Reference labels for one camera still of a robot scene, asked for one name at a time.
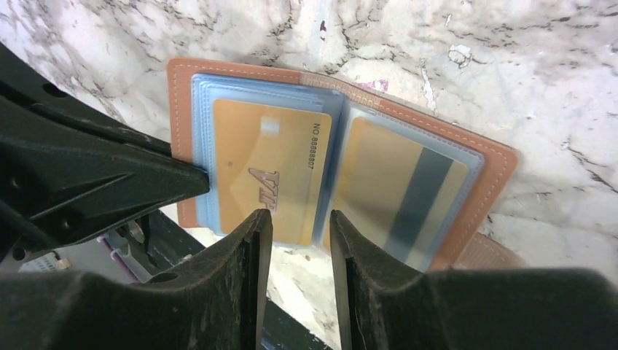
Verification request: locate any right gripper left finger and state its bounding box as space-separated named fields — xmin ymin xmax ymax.
xmin=1 ymin=209 xmax=273 ymax=349

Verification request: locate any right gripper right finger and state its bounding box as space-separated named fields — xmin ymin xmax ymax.
xmin=329 ymin=210 xmax=617 ymax=349

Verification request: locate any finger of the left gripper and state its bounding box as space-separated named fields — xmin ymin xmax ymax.
xmin=1 ymin=45 xmax=171 ymax=157
xmin=1 ymin=98 xmax=209 ymax=242

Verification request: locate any brown leather card holder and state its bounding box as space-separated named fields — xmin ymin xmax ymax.
xmin=167 ymin=58 xmax=523 ymax=270

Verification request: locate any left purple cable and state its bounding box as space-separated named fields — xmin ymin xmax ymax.
xmin=96 ymin=236 xmax=141 ymax=284

